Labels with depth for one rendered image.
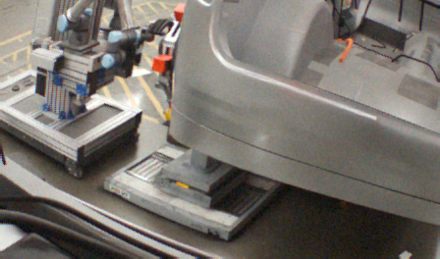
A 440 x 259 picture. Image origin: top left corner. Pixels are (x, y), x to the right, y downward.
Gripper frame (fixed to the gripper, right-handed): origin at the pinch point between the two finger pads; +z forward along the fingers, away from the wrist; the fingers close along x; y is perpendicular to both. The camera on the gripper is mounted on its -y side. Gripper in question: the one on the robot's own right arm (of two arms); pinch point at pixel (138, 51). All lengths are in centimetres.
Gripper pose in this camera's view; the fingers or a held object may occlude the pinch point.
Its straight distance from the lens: 366.8
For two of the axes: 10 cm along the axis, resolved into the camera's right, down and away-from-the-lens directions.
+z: 4.3, -2.7, 8.6
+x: -8.9, -2.9, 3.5
